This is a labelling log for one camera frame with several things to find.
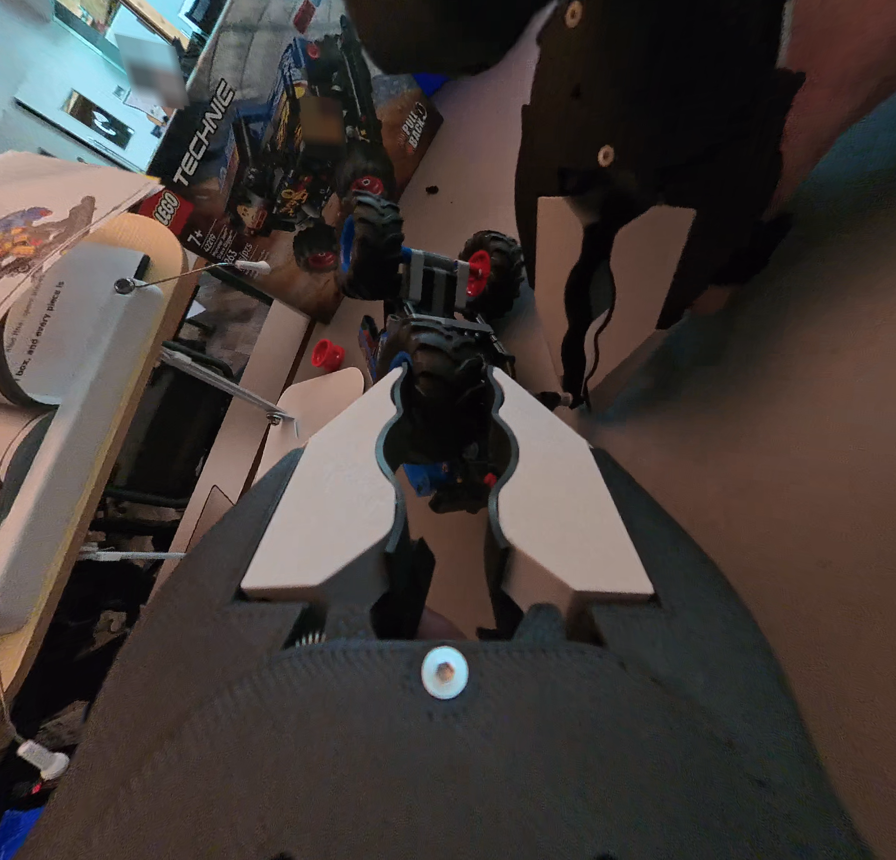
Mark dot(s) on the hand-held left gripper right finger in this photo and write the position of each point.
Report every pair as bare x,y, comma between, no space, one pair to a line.
574,524

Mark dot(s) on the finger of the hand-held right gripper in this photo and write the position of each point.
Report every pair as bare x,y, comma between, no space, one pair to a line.
553,258
651,265

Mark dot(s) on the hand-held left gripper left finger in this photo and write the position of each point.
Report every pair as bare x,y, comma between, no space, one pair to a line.
322,524

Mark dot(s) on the Lego monster truck model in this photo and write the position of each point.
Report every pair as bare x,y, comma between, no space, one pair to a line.
434,279

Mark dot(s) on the red toy wheel rim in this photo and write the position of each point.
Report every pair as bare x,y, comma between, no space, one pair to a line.
325,354

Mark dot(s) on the blue toy wheel rim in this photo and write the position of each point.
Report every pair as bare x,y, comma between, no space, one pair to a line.
400,364

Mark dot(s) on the person's right forearm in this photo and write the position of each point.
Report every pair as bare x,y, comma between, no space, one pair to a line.
840,33

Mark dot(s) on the blue storage bin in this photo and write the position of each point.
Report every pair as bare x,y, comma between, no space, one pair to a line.
428,82

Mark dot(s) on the white flat box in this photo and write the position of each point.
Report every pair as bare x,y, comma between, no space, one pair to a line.
70,419

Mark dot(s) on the light wooden table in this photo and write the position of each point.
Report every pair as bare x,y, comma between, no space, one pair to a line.
157,251

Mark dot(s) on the toy truck cardboard box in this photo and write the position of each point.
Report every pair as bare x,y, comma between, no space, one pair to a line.
210,124

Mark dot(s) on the toy instruction booklet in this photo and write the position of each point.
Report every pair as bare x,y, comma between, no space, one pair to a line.
42,195

